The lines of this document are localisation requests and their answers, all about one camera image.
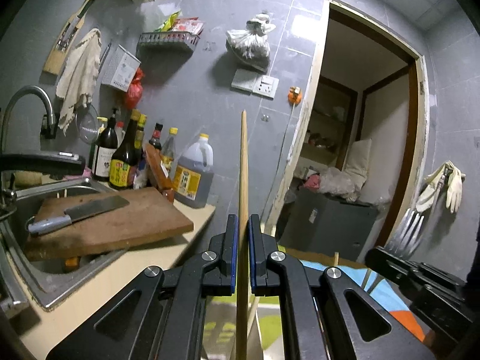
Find steel fork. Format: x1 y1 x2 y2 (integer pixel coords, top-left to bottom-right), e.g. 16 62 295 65
385 209 425 259

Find chrome kitchen faucet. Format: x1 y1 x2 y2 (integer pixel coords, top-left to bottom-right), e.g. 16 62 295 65
0 84 58 211

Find colourful patchwork table cloth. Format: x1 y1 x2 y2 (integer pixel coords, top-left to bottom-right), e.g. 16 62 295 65
258 246 438 353

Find white plastic utensil holder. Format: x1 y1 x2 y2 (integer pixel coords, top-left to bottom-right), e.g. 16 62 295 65
201 297 264 359

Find dark grey cabinet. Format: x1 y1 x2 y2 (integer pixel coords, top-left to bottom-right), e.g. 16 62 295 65
279 189 377 262

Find wooden cutting board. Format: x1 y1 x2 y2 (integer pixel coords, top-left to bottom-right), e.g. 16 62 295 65
22 187 194 261

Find cream rubber gloves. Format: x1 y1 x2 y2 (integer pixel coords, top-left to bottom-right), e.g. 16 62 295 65
415 161 465 214

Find cleaver knife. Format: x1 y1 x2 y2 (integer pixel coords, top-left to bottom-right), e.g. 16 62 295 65
27 195 129 236

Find clear plastic bag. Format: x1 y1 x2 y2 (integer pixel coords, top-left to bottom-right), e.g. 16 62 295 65
319 167 360 202

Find large oil jug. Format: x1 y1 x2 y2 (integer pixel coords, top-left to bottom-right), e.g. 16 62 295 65
172 133 214 209

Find white pillow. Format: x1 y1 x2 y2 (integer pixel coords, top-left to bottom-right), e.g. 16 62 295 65
343 139 372 192

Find dark soy sauce bottle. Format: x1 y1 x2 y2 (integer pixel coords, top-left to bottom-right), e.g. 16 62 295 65
108 109 141 189

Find small clear sauce bottle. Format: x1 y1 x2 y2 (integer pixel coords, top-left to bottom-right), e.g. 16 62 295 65
161 127 178 174

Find dark wine bottle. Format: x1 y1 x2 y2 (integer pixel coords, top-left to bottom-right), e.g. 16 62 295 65
92 107 118 181

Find black wok pan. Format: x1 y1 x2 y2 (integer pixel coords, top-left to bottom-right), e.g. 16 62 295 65
1 151 86 176

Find red plastic bag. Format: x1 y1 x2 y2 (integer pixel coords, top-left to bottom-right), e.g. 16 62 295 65
124 67 145 110

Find hanging beige towel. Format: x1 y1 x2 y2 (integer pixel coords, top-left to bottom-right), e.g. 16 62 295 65
55 28 102 136

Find white plastic bag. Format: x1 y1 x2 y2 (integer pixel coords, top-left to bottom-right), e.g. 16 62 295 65
226 13 276 60

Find wooden knife holder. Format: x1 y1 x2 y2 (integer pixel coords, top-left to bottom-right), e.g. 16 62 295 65
42 0 96 76

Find white wall socket panel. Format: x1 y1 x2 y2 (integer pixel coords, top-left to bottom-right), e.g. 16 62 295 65
231 68 279 99

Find white wall box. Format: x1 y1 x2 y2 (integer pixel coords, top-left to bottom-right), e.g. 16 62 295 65
101 45 141 93

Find grey wall shelf rack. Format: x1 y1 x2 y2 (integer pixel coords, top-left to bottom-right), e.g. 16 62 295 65
137 31 200 53

